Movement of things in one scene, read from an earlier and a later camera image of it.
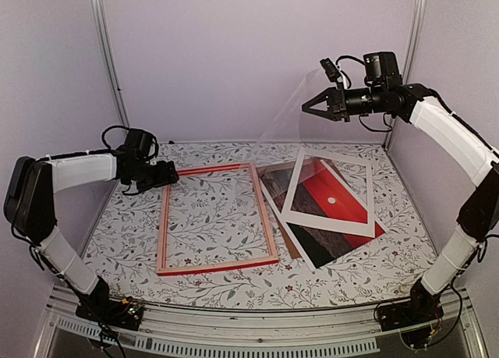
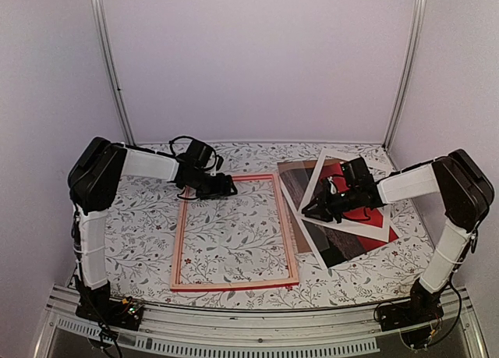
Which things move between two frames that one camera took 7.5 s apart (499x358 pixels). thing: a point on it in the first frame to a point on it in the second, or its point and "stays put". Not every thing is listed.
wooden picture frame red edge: (161, 269) to (292, 283)
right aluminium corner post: (420, 1) stays put
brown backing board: (289, 243) to (291, 214)
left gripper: (163, 179) to (223, 189)
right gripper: (336, 102) to (323, 207)
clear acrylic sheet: (278, 152) to (237, 239)
